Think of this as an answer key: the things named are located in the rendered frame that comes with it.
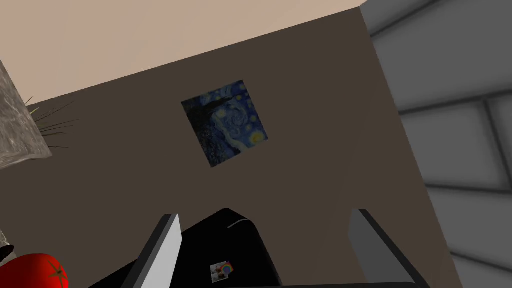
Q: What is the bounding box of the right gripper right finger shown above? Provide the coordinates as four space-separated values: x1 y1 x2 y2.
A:
347 208 432 288

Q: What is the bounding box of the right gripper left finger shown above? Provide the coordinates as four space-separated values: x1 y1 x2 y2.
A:
121 213 183 288

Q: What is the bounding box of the black refrigerator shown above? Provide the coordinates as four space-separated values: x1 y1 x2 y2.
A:
88 207 283 288

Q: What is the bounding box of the red tomato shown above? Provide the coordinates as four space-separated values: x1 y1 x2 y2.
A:
0 253 69 288

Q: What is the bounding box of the blue starry night painting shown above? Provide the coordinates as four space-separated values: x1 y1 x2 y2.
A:
180 79 269 169

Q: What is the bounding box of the grey plant pot with spikes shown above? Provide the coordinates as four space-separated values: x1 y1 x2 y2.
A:
0 59 80 171

